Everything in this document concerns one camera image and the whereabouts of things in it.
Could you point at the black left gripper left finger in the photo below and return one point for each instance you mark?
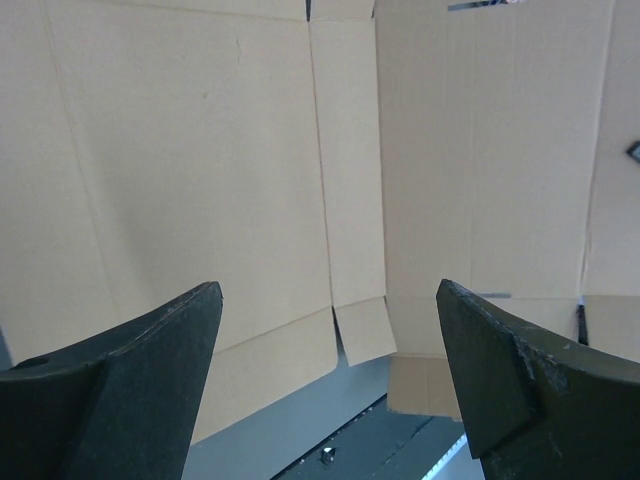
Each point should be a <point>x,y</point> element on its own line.
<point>121,404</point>

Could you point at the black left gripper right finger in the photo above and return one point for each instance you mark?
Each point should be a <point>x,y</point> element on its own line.
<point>534,404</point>

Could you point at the brown cardboard box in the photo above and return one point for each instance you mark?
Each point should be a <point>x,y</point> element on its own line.
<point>328,163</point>

